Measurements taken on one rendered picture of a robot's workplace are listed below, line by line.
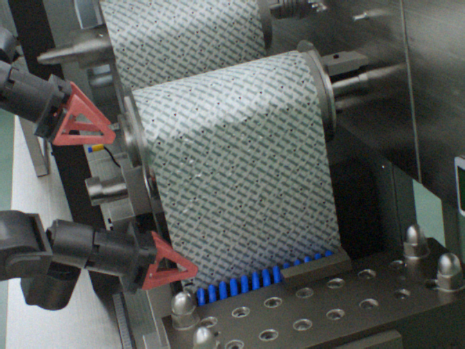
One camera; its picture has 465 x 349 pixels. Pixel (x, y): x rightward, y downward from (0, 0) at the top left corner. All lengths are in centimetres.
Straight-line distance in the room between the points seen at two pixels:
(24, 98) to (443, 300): 58
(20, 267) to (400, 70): 53
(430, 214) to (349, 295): 245
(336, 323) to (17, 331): 63
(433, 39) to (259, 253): 39
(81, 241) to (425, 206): 264
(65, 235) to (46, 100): 17
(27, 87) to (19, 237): 19
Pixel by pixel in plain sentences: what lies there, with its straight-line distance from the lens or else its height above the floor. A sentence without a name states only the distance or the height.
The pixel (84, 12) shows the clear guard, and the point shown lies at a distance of 202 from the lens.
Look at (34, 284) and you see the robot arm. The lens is 107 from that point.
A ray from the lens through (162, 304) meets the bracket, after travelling 120.
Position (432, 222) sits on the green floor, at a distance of 341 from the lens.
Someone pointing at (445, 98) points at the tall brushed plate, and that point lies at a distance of 92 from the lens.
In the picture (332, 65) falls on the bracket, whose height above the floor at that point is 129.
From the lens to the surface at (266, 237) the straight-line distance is 110.
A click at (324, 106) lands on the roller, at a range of 107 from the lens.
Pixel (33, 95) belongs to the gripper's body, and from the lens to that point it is 104.
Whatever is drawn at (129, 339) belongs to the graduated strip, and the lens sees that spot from 129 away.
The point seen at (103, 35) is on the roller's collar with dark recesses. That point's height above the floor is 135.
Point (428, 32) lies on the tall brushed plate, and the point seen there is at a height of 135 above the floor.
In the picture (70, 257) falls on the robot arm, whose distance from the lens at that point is 103.
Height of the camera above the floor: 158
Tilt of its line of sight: 22 degrees down
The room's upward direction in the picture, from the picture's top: 12 degrees counter-clockwise
